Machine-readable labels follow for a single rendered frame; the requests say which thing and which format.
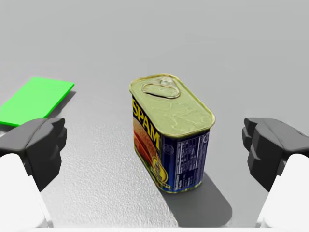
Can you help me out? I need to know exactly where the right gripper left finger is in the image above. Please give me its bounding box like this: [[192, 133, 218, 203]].
[[0, 117, 68, 228]]

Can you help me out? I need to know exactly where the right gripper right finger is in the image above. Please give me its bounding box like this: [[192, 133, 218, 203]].
[[241, 117, 309, 228]]

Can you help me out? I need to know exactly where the green pad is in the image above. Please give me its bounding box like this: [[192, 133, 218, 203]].
[[0, 77, 75, 127]]

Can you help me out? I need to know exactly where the green and blue rectangular can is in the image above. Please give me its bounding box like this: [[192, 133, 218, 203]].
[[129, 73, 216, 193]]

